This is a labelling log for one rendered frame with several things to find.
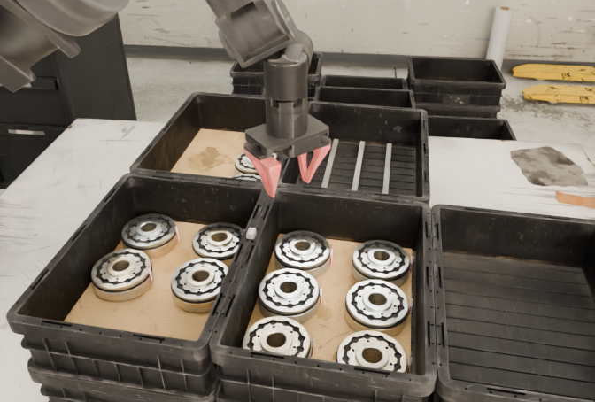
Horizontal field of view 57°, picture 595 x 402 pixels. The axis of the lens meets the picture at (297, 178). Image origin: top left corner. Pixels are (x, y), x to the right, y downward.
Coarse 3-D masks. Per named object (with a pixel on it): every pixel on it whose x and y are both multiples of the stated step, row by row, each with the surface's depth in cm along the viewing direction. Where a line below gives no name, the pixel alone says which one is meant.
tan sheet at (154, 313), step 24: (192, 240) 107; (168, 264) 101; (168, 288) 96; (72, 312) 91; (96, 312) 91; (120, 312) 91; (144, 312) 91; (168, 312) 91; (168, 336) 86; (192, 336) 86
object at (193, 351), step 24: (264, 192) 103; (96, 216) 97; (72, 240) 91; (48, 264) 86; (240, 264) 86; (216, 312) 78; (48, 336) 76; (72, 336) 75; (96, 336) 74; (120, 336) 74; (144, 336) 74; (192, 360) 73
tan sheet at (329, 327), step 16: (336, 240) 107; (272, 256) 103; (336, 256) 103; (272, 272) 99; (336, 272) 99; (336, 288) 96; (400, 288) 96; (256, 304) 92; (320, 304) 92; (336, 304) 92; (256, 320) 89; (320, 320) 89; (336, 320) 89; (320, 336) 86; (336, 336) 86; (400, 336) 86; (320, 352) 84
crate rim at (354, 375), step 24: (288, 192) 103; (312, 192) 103; (264, 216) 97; (432, 264) 86; (240, 288) 82; (432, 288) 82; (432, 312) 78; (216, 336) 74; (432, 336) 74; (216, 360) 72; (240, 360) 71; (264, 360) 71; (288, 360) 70; (312, 360) 70; (432, 360) 70; (360, 384) 70; (384, 384) 69; (408, 384) 68; (432, 384) 68
